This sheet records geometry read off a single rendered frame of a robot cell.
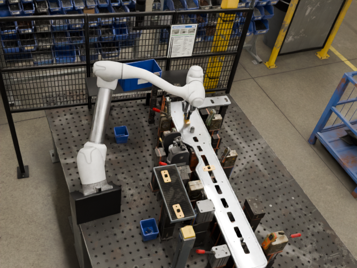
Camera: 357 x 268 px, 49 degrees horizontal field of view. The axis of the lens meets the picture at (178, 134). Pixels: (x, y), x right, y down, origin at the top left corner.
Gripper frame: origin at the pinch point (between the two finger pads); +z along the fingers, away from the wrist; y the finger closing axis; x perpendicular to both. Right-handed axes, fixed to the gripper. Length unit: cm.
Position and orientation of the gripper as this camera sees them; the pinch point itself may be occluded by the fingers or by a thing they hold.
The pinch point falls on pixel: (187, 115)
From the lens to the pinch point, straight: 279.5
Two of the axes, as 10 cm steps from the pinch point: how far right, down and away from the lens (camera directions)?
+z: -1.2, 7.0, 7.1
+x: -2.9, -7.1, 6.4
